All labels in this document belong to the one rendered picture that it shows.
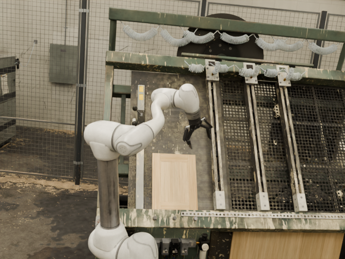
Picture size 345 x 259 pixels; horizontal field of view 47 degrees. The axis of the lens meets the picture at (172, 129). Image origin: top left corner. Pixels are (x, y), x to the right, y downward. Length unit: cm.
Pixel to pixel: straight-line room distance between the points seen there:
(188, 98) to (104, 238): 86
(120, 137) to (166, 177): 105
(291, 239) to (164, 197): 110
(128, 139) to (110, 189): 33
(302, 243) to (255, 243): 37
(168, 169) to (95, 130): 103
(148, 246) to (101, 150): 52
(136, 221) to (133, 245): 62
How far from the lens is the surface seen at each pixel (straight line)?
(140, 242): 201
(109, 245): 209
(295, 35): 376
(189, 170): 281
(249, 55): 368
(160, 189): 273
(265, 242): 320
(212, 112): 299
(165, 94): 225
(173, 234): 268
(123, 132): 179
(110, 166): 192
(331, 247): 346
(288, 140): 311
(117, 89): 308
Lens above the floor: 204
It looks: 14 degrees down
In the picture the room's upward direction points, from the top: 5 degrees clockwise
